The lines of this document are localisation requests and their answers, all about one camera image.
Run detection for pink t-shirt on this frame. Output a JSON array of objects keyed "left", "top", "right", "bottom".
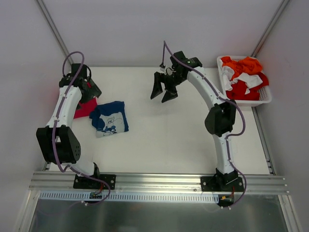
[{"left": 73, "top": 98, "right": 97, "bottom": 119}]

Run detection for navy blue t-shirt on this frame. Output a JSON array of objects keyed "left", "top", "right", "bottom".
[{"left": 89, "top": 101, "right": 129, "bottom": 138}]

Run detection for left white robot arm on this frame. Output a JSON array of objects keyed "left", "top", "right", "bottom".
[{"left": 36, "top": 63, "right": 101, "bottom": 189}]

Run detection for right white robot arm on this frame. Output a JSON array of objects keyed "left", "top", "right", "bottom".
[{"left": 150, "top": 51, "right": 238, "bottom": 191}]

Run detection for red t-shirt in basket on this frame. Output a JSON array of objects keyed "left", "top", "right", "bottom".
[{"left": 226, "top": 72, "right": 269, "bottom": 101}]

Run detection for white t-shirt in basket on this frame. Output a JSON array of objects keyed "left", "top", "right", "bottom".
[{"left": 222, "top": 67, "right": 263, "bottom": 95}]

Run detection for orange t-shirt in basket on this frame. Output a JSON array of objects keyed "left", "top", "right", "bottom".
[{"left": 221, "top": 56, "right": 263, "bottom": 80}]

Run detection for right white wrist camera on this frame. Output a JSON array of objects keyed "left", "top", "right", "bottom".
[{"left": 165, "top": 67, "right": 173, "bottom": 75}]

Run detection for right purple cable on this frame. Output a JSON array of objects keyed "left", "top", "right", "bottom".
[{"left": 159, "top": 40, "right": 247, "bottom": 210}]

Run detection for purple cable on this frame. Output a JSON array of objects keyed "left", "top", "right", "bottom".
[
  {"left": 159, "top": 40, "right": 247, "bottom": 210},
  {"left": 52, "top": 51, "right": 111, "bottom": 206}
]

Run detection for right aluminium corner post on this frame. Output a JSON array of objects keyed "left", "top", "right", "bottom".
[{"left": 251, "top": 0, "right": 291, "bottom": 57}]

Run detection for aluminium corner post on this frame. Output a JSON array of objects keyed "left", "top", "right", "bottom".
[
  {"left": 251, "top": 0, "right": 291, "bottom": 57},
  {"left": 35, "top": 0, "right": 70, "bottom": 57}
]

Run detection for left aluminium corner post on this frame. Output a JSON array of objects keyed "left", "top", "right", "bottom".
[{"left": 35, "top": 0, "right": 70, "bottom": 57}]

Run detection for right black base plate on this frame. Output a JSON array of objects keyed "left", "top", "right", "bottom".
[{"left": 200, "top": 176, "right": 244, "bottom": 192}]

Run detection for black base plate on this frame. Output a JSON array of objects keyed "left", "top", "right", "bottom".
[
  {"left": 73, "top": 174, "right": 116, "bottom": 190},
  {"left": 200, "top": 176, "right": 244, "bottom": 192}
]

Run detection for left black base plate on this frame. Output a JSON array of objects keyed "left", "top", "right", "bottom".
[{"left": 73, "top": 174, "right": 116, "bottom": 190}]

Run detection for aluminium mounting rail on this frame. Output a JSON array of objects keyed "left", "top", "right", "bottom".
[{"left": 28, "top": 171, "right": 290, "bottom": 195}]

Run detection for white slotted cable duct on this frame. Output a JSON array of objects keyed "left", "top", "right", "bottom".
[{"left": 39, "top": 191, "right": 219, "bottom": 203}]

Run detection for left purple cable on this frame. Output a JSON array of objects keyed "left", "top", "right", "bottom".
[{"left": 52, "top": 51, "right": 111, "bottom": 206}]

